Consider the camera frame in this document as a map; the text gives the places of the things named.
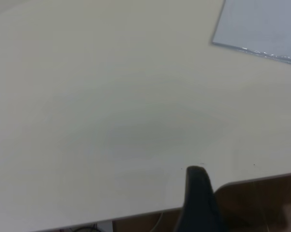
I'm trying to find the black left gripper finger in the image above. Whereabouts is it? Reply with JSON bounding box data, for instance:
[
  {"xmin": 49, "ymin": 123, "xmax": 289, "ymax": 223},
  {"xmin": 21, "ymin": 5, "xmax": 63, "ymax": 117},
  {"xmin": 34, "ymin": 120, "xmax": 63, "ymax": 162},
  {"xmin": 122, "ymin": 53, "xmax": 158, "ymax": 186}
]
[{"xmin": 175, "ymin": 166, "xmax": 226, "ymax": 232}]

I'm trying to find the clear plastic green-zipper bag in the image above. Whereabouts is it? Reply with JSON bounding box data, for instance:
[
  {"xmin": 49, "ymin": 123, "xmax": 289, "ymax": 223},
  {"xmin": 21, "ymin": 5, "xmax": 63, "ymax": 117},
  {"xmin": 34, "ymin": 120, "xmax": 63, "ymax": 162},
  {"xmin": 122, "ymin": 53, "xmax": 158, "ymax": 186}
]
[{"xmin": 211, "ymin": 0, "xmax": 291, "ymax": 67}]

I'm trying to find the white cable under table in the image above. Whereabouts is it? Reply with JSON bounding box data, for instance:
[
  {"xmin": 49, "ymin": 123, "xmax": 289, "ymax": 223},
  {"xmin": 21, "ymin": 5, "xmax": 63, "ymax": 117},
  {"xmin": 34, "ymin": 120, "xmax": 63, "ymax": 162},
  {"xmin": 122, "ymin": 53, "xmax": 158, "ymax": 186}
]
[{"xmin": 153, "ymin": 211, "xmax": 164, "ymax": 232}]

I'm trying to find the black cable under table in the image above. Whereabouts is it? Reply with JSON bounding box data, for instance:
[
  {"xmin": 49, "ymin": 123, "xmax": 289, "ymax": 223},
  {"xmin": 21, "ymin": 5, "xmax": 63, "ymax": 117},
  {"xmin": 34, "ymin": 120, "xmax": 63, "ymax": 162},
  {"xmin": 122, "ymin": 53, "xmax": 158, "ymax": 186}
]
[{"xmin": 72, "ymin": 223, "xmax": 98, "ymax": 232}]

